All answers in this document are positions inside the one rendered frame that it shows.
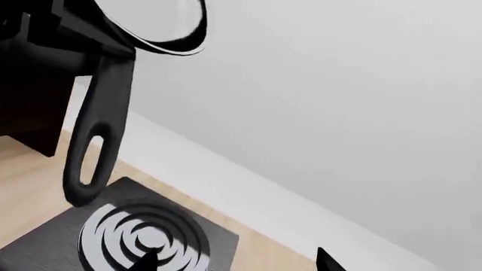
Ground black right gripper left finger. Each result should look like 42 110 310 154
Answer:
129 248 159 271

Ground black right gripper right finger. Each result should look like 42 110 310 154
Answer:
316 246 349 271

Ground black frying pan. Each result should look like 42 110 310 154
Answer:
62 0 209 207

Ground dark brown wooden cabinet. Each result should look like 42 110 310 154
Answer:
0 53 75 158

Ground grey spiral stove burner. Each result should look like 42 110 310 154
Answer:
78 202 210 271

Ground dark grey electric stove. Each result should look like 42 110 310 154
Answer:
0 176 240 271

